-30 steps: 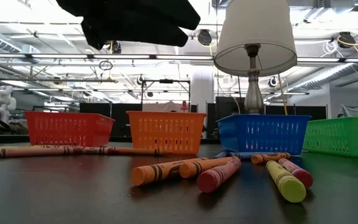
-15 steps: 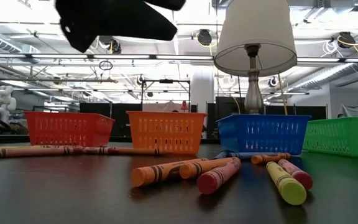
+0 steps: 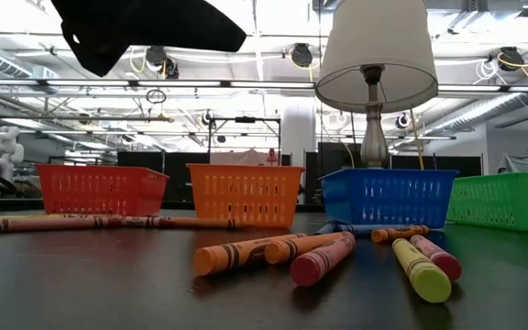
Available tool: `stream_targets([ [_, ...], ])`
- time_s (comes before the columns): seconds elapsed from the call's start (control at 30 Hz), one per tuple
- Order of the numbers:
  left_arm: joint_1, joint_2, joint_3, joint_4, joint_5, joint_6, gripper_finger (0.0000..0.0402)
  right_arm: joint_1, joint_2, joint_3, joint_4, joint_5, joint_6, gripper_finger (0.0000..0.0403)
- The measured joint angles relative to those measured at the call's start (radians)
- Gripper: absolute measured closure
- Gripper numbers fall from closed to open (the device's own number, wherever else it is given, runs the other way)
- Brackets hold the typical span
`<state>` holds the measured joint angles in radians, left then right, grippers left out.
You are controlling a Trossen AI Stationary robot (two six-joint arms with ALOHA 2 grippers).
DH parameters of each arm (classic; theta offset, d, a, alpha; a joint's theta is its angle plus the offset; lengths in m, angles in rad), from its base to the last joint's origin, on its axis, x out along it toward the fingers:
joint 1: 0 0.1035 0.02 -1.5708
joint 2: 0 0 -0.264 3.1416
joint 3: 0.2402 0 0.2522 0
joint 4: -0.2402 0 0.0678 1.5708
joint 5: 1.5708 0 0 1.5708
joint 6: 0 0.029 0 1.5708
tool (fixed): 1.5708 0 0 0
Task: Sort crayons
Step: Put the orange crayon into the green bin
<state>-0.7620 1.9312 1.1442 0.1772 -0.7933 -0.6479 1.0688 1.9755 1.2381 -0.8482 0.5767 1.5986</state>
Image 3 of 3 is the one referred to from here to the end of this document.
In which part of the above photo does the white robot figure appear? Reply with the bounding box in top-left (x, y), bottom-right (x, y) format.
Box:
top-left (0, 126), bottom-right (26, 184)

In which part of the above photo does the black metal rig frame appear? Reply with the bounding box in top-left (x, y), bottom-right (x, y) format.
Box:
top-left (206, 115), bottom-right (283, 165)

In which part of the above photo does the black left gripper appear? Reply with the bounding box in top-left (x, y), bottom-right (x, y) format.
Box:
top-left (50, 0), bottom-right (248, 78)

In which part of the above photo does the black hanging ring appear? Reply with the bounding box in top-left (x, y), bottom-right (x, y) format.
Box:
top-left (145, 88), bottom-right (168, 105)

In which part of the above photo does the grey cloth cover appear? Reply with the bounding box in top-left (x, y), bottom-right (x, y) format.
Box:
top-left (497, 151), bottom-right (528, 174)

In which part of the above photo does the white shade table lamp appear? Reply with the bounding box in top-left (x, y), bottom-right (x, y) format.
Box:
top-left (313, 0), bottom-right (439, 170)

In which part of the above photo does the blue plastic basket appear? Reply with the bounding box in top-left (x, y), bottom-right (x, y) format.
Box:
top-left (318, 167), bottom-right (460, 229)

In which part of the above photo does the green plastic basket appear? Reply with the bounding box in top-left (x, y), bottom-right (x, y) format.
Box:
top-left (446, 171), bottom-right (528, 234)

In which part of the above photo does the long ceiling light bar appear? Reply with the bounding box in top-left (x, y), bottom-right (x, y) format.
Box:
top-left (437, 83), bottom-right (528, 94)
top-left (0, 78), bottom-right (316, 90)

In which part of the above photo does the pink-red plastic basket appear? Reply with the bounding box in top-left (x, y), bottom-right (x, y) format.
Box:
top-left (36, 163), bottom-right (171, 218)

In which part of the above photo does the orange plastic basket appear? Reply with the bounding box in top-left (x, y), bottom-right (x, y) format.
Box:
top-left (185, 163), bottom-right (307, 230)

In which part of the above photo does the white round column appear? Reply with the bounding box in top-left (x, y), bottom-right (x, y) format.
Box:
top-left (281, 98), bottom-right (316, 166)

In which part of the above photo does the yellow-orange power cable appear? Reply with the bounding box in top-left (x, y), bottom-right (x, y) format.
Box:
top-left (409, 107), bottom-right (426, 171)

